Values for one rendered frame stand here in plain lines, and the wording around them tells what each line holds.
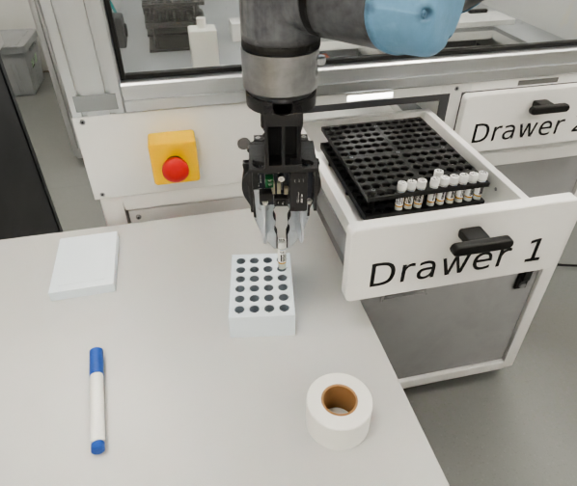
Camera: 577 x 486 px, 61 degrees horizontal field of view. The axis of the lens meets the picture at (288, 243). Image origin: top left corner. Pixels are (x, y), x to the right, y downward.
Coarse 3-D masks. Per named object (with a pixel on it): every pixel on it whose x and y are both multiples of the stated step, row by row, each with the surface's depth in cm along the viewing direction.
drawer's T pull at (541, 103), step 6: (534, 102) 87; (540, 102) 86; (546, 102) 86; (534, 108) 84; (540, 108) 84; (546, 108) 84; (552, 108) 85; (558, 108) 85; (564, 108) 85; (534, 114) 84; (540, 114) 85
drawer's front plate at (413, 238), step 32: (352, 224) 55; (384, 224) 55; (416, 224) 55; (448, 224) 56; (480, 224) 57; (512, 224) 59; (544, 224) 60; (352, 256) 56; (384, 256) 57; (416, 256) 58; (448, 256) 59; (480, 256) 61; (512, 256) 62; (544, 256) 64; (352, 288) 59; (384, 288) 60; (416, 288) 62
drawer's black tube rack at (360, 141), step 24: (408, 120) 83; (336, 144) 77; (360, 144) 76; (384, 144) 76; (408, 144) 76; (432, 144) 76; (336, 168) 76; (360, 168) 71; (384, 168) 70; (408, 168) 70; (432, 168) 70; (456, 168) 71; (360, 192) 70; (384, 216) 66
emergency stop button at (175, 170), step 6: (168, 162) 73; (174, 162) 73; (180, 162) 73; (162, 168) 74; (168, 168) 73; (174, 168) 73; (180, 168) 74; (186, 168) 74; (168, 174) 74; (174, 174) 74; (180, 174) 74; (186, 174) 75; (174, 180) 75; (180, 180) 75
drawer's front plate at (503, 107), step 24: (480, 96) 84; (504, 96) 85; (528, 96) 86; (552, 96) 87; (576, 96) 89; (456, 120) 88; (480, 120) 87; (504, 120) 88; (528, 120) 89; (552, 120) 91; (576, 120) 92; (480, 144) 90; (504, 144) 91; (528, 144) 93
